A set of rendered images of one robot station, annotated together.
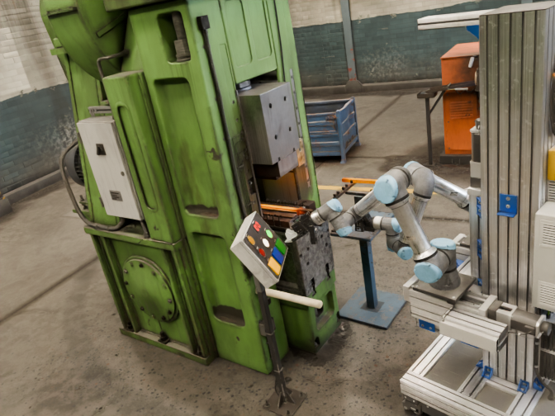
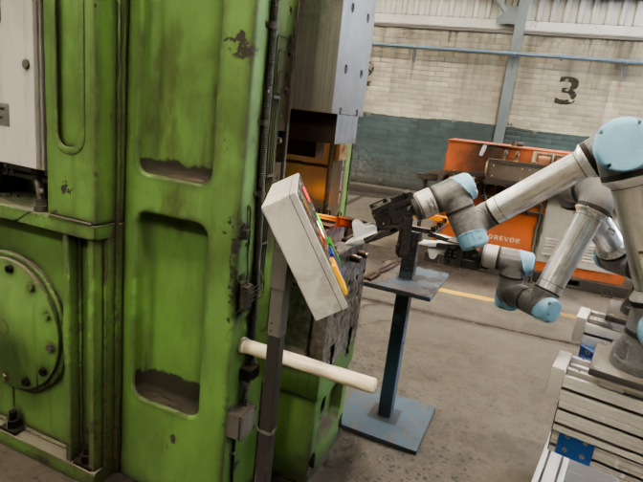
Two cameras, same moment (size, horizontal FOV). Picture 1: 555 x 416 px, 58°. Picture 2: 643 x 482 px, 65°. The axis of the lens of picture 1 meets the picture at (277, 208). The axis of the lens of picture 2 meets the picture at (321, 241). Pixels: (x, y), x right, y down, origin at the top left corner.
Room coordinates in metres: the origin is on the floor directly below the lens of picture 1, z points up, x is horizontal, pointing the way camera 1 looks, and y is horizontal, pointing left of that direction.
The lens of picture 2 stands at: (1.14, 0.43, 1.36)
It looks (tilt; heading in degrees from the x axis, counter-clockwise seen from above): 14 degrees down; 343
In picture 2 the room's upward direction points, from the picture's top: 6 degrees clockwise
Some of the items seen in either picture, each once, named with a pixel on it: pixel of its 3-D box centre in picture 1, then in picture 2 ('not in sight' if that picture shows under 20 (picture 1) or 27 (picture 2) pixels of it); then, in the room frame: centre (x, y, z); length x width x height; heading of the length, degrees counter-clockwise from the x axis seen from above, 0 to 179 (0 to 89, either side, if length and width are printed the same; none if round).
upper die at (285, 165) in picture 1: (260, 162); (291, 122); (2.94, 0.05, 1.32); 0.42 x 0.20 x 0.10; 51
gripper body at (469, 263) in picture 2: (365, 222); (463, 252); (2.55, -0.48, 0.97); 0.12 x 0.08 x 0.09; 51
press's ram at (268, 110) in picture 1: (256, 120); (303, 51); (2.97, 0.03, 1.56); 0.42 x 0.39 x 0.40; 51
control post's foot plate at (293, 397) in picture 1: (283, 395); not in sight; (2.32, 0.17, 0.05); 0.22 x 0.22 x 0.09; 51
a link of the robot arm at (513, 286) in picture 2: (394, 242); (512, 293); (2.44, -0.60, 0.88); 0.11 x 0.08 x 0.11; 8
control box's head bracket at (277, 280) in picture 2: not in sight; (296, 262); (2.32, 0.14, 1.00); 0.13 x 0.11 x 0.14; 141
